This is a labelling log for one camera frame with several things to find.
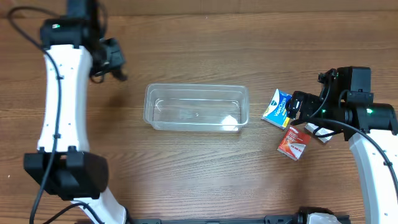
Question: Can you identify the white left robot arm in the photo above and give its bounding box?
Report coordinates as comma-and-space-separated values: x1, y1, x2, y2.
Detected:
24, 1, 129, 223

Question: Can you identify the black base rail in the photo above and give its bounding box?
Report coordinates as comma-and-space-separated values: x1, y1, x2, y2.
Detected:
126, 207, 351, 224

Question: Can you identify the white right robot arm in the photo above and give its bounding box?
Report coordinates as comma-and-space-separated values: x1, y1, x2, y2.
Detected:
286, 67, 397, 223

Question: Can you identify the blue Vicks VapoDrops packet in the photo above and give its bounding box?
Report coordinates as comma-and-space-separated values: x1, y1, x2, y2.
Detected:
262, 89, 292, 129

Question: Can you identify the white bandage box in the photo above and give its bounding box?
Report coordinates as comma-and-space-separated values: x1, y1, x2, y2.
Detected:
304, 123, 333, 143

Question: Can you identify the red sachet packet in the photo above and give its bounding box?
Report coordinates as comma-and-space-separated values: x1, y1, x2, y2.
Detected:
277, 127, 311, 161

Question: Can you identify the clear plastic container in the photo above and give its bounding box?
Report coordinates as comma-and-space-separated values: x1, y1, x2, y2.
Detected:
143, 83, 249, 132

